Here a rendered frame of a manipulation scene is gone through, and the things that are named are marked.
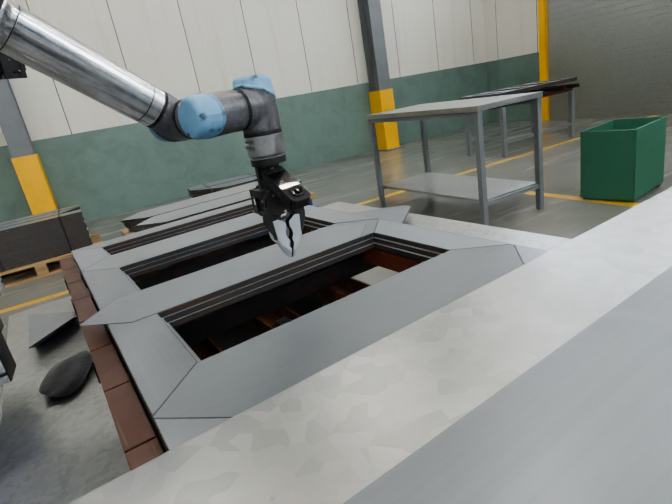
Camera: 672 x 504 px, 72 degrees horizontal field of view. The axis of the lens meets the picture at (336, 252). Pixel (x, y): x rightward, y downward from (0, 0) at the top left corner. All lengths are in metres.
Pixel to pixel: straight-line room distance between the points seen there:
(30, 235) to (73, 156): 2.85
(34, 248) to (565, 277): 5.25
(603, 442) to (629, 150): 4.12
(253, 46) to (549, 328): 8.44
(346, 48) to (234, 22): 2.12
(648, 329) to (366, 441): 0.14
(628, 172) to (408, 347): 4.07
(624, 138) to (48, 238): 5.22
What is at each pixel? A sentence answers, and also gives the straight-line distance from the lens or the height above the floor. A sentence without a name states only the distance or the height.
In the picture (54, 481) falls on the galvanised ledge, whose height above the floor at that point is 0.68.
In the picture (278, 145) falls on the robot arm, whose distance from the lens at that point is 0.93.
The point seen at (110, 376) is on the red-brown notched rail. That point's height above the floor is 0.83.
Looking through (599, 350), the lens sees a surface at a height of 1.07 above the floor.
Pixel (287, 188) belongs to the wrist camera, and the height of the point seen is 1.05.
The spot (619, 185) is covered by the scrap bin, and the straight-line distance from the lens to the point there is 4.37.
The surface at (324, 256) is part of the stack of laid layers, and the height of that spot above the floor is 0.84.
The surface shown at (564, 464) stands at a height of 1.07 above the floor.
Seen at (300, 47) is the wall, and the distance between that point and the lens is 8.98.
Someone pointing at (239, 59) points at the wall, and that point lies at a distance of 8.53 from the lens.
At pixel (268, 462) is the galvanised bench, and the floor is 1.05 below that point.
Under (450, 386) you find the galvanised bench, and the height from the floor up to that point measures 1.05.
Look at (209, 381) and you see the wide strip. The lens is 0.71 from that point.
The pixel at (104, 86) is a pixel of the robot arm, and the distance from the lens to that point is 0.91.
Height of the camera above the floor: 1.20
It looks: 19 degrees down
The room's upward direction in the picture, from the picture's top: 10 degrees counter-clockwise
